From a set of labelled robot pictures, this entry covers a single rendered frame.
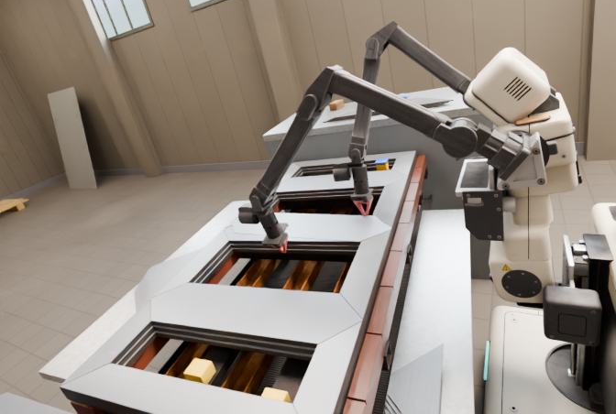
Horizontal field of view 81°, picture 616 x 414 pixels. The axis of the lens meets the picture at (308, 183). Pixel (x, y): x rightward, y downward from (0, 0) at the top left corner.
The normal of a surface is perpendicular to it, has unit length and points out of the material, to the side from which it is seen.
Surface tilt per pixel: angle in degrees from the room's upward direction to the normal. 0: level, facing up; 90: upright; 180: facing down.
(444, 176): 90
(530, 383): 0
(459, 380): 0
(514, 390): 0
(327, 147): 90
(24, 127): 90
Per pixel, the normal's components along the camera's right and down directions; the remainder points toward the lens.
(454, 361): -0.23, -0.90
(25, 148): 0.86, -0.02
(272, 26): -0.45, 0.43
